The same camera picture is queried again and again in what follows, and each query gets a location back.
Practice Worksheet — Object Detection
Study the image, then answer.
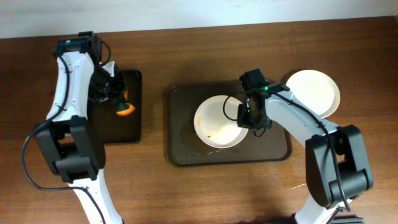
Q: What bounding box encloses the small black tray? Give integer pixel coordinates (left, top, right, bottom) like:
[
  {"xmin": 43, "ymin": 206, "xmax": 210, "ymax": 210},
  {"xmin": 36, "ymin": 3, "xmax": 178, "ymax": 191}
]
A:
[{"xmin": 88, "ymin": 70, "xmax": 142, "ymax": 144}]

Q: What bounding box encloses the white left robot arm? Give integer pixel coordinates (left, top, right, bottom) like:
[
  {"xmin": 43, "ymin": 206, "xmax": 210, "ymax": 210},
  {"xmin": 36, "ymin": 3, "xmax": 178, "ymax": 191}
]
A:
[{"xmin": 31, "ymin": 31, "xmax": 133, "ymax": 223}]

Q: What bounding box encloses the white plate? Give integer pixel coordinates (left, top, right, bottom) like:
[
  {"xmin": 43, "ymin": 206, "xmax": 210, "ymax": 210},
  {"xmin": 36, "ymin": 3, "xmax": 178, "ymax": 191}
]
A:
[
  {"xmin": 286, "ymin": 70, "xmax": 341, "ymax": 118},
  {"xmin": 193, "ymin": 95, "xmax": 248, "ymax": 149}
]

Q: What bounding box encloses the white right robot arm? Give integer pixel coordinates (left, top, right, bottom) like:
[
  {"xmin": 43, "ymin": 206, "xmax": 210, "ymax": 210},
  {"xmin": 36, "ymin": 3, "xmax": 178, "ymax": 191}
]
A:
[{"xmin": 237, "ymin": 68, "xmax": 374, "ymax": 223}]

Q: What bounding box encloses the white plate top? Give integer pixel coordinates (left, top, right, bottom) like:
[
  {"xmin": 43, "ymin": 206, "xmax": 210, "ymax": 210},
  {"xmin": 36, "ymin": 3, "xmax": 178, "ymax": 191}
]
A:
[{"xmin": 286, "ymin": 70, "xmax": 341, "ymax": 118}]

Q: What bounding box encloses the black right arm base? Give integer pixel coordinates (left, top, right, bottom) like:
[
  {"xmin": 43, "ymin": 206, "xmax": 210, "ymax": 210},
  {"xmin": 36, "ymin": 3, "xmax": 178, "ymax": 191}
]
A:
[{"xmin": 329, "ymin": 217, "xmax": 364, "ymax": 224}]

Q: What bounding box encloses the orange green sponge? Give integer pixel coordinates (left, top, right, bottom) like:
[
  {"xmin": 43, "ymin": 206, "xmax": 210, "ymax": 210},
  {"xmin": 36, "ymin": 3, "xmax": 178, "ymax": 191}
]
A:
[{"xmin": 116, "ymin": 88, "xmax": 136, "ymax": 116}]

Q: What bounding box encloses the large brown tray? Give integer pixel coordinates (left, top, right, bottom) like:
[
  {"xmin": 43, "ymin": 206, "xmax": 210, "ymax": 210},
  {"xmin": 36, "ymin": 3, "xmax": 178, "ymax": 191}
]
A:
[{"xmin": 164, "ymin": 80, "xmax": 292, "ymax": 167}]

